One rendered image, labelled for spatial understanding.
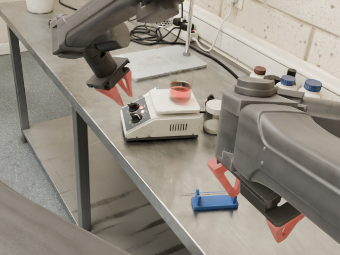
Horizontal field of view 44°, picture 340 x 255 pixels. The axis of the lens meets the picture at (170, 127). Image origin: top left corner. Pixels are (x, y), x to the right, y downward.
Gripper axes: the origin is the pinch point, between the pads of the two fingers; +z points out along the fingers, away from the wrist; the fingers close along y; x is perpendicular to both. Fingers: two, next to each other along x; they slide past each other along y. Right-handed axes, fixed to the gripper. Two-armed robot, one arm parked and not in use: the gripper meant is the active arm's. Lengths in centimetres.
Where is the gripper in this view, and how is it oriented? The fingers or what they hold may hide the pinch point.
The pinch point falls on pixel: (125, 98)
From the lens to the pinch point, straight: 107.2
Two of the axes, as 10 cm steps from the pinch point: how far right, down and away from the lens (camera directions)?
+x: -6.9, -1.6, 7.0
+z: 4.2, 7.0, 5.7
